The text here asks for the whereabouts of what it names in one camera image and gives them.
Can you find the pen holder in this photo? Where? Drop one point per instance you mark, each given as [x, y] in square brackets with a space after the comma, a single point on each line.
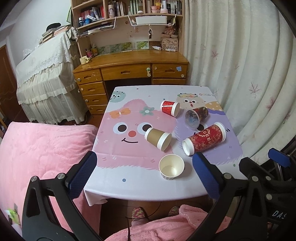
[89, 53]

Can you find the white tube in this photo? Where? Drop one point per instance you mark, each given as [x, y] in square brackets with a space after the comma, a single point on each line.
[156, 48]

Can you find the black hat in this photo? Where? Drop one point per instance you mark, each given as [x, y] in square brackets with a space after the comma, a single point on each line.
[53, 26]

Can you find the tall red patterned cup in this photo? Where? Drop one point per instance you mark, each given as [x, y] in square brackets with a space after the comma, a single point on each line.
[204, 139]

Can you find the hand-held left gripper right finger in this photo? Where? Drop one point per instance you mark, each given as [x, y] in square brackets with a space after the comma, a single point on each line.
[205, 176]

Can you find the green paper scrap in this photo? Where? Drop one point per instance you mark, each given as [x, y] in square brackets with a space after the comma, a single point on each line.
[12, 214]

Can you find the row of books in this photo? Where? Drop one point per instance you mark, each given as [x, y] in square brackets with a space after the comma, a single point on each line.
[120, 7]

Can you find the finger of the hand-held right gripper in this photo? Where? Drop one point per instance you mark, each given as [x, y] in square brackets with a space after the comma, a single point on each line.
[259, 169]
[278, 158]

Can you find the pink fluffy blanket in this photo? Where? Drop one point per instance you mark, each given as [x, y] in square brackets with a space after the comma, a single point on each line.
[37, 148]

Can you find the small red paper cup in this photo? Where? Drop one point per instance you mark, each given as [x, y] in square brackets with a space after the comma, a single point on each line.
[169, 108]

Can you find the wooden door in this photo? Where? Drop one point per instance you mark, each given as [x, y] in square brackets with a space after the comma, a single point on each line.
[5, 88]

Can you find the printed canvas bag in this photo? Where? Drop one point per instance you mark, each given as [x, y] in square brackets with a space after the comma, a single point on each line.
[170, 43]

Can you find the stack of books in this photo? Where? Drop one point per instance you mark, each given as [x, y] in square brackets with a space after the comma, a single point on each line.
[52, 32]

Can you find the lace-covered piano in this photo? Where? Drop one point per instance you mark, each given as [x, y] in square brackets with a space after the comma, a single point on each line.
[44, 74]

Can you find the wooden desk with drawers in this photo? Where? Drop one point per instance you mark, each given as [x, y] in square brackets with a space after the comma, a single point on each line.
[129, 59]

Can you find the brown paper cup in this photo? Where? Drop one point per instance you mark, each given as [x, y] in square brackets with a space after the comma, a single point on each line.
[158, 138]

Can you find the pink fluffy robe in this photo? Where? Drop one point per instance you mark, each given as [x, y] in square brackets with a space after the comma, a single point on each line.
[161, 229]

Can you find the white floral curtain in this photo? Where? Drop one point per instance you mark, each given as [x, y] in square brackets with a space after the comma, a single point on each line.
[242, 58]

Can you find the cream mug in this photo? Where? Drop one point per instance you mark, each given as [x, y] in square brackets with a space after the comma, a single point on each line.
[83, 60]

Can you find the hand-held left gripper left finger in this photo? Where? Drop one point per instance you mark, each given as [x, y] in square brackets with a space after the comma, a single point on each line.
[83, 175]

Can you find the white paper cup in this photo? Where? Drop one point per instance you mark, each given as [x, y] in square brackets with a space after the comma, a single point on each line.
[171, 167]

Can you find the cartoon printed tablecloth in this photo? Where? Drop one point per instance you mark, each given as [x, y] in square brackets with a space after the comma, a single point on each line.
[129, 111]

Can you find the wooden bookshelf hutch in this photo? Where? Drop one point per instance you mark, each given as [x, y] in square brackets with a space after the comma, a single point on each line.
[101, 25]

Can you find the hanging key bunch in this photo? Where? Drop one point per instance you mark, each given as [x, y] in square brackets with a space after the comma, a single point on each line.
[150, 33]

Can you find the knitted slipper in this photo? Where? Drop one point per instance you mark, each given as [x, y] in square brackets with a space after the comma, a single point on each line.
[174, 210]
[138, 213]

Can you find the dark patterned cup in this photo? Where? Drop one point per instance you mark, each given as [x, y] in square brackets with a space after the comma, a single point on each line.
[196, 115]

